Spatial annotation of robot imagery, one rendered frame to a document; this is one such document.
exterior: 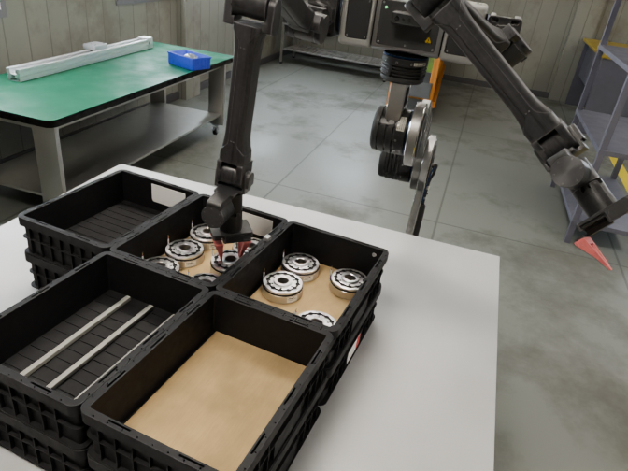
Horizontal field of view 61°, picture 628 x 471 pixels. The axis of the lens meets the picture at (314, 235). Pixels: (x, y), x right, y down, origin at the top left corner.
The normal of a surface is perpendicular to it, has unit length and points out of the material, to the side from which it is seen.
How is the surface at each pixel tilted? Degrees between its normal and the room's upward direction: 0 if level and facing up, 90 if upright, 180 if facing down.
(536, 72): 90
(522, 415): 0
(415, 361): 0
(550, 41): 90
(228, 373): 0
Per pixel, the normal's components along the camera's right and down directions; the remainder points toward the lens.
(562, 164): -0.61, 0.01
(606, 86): -0.31, 0.44
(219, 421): 0.11, -0.87
